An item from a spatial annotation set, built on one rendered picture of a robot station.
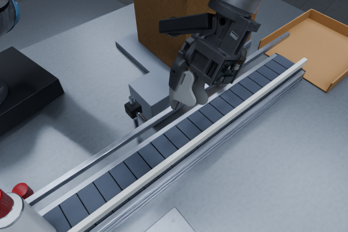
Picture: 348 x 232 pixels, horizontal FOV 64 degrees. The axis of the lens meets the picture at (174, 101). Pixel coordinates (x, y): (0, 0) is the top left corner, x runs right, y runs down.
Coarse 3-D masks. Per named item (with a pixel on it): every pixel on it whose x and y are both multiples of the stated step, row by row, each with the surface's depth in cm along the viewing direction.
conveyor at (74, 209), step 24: (264, 72) 81; (240, 96) 75; (264, 96) 75; (192, 120) 70; (216, 120) 70; (168, 144) 66; (120, 168) 62; (144, 168) 62; (168, 168) 62; (96, 192) 58; (120, 192) 58; (48, 216) 55; (72, 216) 55
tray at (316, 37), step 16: (304, 16) 104; (320, 16) 103; (288, 32) 101; (304, 32) 101; (320, 32) 101; (336, 32) 101; (272, 48) 95; (288, 48) 95; (304, 48) 95; (320, 48) 95; (336, 48) 95; (320, 64) 90; (336, 64) 90; (320, 80) 86; (336, 80) 81
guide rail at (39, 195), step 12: (288, 36) 80; (264, 48) 75; (252, 60) 74; (168, 108) 62; (156, 120) 60; (132, 132) 58; (120, 144) 56; (96, 156) 54; (84, 168) 53; (60, 180) 51; (36, 192) 50; (48, 192) 50
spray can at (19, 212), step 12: (0, 192) 37; (0, 204) 37; (12, 204) 39; (24, 204) 41; (0, 216) 38; (12, 216) 39; (24, 216) 41; (36, 216) 44; (0, 228) 38; (12, 228) 40; (24, 228) 42; (36, 228) 44; (48, 228) 48
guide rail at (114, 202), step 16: (304, 64) 81; (256, 96) 71; (240, 112) 69; (208, 128) 64; (192, 144) 61; (176, 160) 60; (144, 176) 57; (128, 192) 55; (112, 208) 54; (80, 224) 51
